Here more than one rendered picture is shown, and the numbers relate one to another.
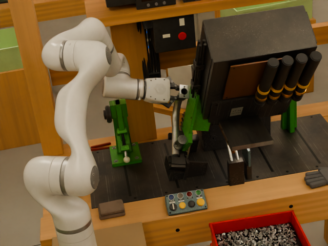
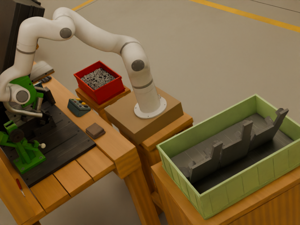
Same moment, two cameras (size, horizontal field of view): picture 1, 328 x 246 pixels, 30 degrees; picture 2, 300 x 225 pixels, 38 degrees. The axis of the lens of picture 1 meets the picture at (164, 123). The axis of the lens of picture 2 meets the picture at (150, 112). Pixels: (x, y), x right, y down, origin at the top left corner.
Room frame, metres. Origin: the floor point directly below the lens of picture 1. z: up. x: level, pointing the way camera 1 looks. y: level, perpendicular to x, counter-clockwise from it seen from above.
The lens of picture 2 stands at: (2.20, 2.17, 2.40)
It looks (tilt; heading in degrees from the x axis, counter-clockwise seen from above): 37 degrees down; 250
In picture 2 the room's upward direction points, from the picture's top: 16 degrees counter-clockwise
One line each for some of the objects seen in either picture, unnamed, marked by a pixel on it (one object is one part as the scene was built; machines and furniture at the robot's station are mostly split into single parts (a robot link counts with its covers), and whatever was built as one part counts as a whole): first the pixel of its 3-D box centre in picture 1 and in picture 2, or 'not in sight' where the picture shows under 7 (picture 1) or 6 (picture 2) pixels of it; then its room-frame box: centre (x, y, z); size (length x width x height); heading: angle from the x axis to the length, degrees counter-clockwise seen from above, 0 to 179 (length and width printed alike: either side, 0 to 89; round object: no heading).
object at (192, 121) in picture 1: (198, 111); (21, 85); (2.09, -0.14, 1.17); 0.13 x 0.12 x 0.20; 96
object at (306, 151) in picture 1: (216, 158); (26, 122); (2.16, -0.21, 0.89); 1.10 x 0.42 x 0.02; 96
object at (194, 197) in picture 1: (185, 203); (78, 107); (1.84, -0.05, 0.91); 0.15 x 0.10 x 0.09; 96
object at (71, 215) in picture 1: (56, 191); (137, 66); (1.54, 0.36, 1.24); 0.19 x 0.12 x 0.24; 74
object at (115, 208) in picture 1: (111, 209); (94, 131); (1.85, 0.24, 0.91); 0.10 x 0.08 x 0.03; 97
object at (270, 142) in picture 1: (238, 121); (21, 81); (2.07, -0.30, 1.11); 0.39 x 0.16 x 0.03; 6
